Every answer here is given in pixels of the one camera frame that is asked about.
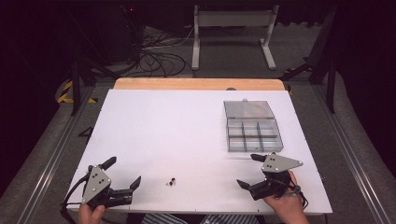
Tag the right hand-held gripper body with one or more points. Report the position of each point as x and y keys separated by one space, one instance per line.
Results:
x=277 y=165

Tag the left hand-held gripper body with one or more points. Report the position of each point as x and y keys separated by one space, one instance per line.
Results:
x=96 y=183

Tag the clear plastic compartment box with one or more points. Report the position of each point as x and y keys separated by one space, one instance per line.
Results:
x=253 y=127

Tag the person's left hand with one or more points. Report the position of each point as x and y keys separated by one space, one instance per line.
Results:
x=88 y=215

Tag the person's right hand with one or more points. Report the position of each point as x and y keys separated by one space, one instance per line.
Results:
x=288 y=205

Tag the person's striped clothing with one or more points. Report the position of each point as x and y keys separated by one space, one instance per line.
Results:
x=199 y=219

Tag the yellow black hazard tape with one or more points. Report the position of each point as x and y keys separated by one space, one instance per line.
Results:
x=63 y=96

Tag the black metal stand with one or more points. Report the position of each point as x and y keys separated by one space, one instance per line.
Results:
x=75 y=77
x=323 y=62

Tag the dark equipment with red light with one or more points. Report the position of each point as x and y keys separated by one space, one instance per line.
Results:
x=124 y=28

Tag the white metal stand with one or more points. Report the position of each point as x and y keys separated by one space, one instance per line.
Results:
x=233 y=18

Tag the black triangular bracket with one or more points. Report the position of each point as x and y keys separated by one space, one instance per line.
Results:
x=87 y=132

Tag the aluminium floor rail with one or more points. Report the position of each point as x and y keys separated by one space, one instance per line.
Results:
x=348 y=149
x=53 y=161

